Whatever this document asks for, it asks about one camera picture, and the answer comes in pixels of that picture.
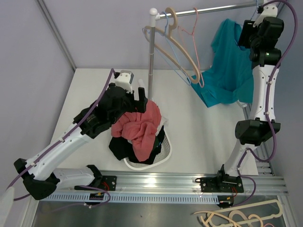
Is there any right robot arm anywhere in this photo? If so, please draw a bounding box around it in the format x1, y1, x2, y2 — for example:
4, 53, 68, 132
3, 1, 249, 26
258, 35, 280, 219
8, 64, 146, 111
215, 16, 284, 192

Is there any aluminium mounting rail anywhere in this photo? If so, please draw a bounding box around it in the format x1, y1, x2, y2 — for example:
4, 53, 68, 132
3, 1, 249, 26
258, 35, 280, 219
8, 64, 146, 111
30, 168, 288, 197

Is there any white slotted cable duct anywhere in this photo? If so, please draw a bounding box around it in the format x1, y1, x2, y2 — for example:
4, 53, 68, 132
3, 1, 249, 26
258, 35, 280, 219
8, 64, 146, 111
43, 192, 219, 204

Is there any salmon pink shirt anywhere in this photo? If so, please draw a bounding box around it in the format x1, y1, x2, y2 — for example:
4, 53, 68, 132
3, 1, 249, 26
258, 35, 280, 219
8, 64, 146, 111
111, 100, 161, 162

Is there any pink wire hanger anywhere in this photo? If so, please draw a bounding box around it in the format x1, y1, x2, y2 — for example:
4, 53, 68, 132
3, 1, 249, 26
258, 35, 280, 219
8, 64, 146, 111
178, 7, 205, 88

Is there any black t shirt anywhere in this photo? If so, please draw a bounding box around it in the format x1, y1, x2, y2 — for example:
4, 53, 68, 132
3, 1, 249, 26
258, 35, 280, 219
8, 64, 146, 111
109, 126, 165, 165

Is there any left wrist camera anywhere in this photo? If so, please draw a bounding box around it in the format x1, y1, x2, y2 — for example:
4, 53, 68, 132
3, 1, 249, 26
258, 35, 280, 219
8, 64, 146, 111
114, 70, 134, 93

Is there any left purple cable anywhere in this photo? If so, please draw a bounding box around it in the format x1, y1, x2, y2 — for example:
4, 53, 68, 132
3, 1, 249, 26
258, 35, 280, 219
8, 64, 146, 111
6, 68, 119, 201

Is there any beige hangers pile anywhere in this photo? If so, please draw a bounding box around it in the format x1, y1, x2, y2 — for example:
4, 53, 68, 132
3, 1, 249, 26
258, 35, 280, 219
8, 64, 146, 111
194, 199, 283, 227

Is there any light blue wire hanger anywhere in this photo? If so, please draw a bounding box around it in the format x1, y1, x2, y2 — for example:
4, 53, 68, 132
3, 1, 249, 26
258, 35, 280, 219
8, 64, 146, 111
142, 8, 196, 86

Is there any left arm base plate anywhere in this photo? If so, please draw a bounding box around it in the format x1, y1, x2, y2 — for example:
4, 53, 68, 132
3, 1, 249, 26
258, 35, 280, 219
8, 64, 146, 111
74, 175, 117, 191

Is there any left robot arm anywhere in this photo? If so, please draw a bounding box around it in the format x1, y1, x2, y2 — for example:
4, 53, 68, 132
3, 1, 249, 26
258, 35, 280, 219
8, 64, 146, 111
14, 83, 148, 200

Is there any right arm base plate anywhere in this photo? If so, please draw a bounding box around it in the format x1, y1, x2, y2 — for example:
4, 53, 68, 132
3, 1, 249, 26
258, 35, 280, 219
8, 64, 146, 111
195, 176, 244, 193

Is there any beige wooden hanger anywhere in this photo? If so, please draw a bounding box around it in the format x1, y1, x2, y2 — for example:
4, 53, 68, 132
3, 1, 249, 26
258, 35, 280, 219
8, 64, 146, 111
143, 6, 202, 85

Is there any metal clothes rack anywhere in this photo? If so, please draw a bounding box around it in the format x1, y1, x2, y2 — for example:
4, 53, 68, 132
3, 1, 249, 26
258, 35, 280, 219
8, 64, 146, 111
143, 0, 267, 99

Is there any white t shirt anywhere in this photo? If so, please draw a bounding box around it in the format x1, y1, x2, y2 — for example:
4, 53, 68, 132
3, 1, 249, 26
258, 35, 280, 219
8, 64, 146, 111
157, 115, 168, 133

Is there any white perforated basket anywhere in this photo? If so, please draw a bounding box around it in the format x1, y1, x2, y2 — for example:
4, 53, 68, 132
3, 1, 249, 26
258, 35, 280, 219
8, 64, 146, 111
123, 121, 172, 171

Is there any teal t shirt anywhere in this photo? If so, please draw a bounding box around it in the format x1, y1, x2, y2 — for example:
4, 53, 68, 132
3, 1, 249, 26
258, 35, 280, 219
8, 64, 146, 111
191, 19, 254, 107

